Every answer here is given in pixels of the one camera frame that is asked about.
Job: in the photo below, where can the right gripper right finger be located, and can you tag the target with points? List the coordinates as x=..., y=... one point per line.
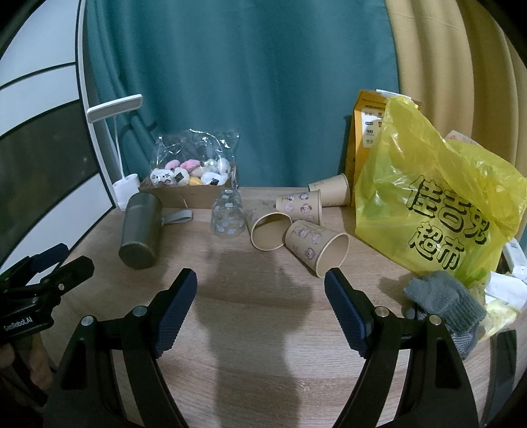
x=436, y=391

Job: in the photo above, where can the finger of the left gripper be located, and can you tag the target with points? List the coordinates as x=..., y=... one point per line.
x=40, y=262
x=66, y=278

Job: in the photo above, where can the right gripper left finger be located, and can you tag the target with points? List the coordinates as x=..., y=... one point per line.
x=86, y=392

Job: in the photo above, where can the patterned paper cup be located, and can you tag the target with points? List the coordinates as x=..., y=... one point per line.
x=305, y=205

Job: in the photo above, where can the clear patterned glass cup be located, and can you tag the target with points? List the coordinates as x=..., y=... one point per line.
x=227, y=219

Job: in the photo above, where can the front lying paper cup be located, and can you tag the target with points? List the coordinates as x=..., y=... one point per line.
x=318, y=247

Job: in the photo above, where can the open-mouth lying paper cup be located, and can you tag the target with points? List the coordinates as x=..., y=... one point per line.
x=266, y=226

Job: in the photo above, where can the plain back paper cup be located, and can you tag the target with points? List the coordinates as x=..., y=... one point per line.
x=334, y=191

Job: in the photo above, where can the person's hand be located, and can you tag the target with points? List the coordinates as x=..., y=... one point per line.
x=36, y=361

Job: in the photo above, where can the grey metal thermos bottle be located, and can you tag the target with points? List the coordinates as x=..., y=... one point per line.
x=142, y=227

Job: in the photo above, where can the grey knitted glove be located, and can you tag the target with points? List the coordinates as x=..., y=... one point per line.
x=440, y=294

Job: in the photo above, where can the white desk lamp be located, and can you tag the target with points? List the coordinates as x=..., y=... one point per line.
x=127, y=185

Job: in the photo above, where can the cardboard box of toys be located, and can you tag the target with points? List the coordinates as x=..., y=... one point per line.
x=189, y=196

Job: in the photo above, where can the yellow plastic shopping bag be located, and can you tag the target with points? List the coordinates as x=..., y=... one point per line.
x=434, y=204

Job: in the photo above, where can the orange paper box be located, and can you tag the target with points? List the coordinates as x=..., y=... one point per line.
x=363, y=157

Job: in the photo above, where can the teal curtain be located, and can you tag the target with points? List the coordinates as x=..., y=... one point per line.
x=283, y=74

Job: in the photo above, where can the beige curtain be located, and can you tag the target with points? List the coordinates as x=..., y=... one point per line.
x=455, y=58

